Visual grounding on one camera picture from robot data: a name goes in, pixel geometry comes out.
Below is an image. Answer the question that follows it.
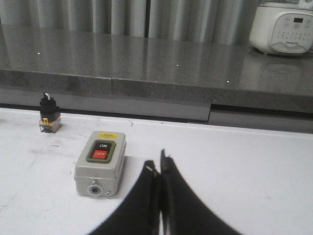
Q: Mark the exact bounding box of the grey on off switch box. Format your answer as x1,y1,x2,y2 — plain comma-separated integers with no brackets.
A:
74,131,126,197

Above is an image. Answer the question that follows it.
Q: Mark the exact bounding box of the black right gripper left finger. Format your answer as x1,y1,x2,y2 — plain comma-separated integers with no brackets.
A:
92,160,161,235

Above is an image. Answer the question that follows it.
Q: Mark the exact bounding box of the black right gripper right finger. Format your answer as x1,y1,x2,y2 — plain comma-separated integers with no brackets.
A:
160,149,239,235

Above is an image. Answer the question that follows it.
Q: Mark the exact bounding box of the black selector switch yellow base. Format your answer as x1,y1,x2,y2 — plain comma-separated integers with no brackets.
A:
39,92,62,133

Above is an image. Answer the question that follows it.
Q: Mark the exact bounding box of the white electric rice cooker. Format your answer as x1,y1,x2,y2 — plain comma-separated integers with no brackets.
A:
249,0,313,56

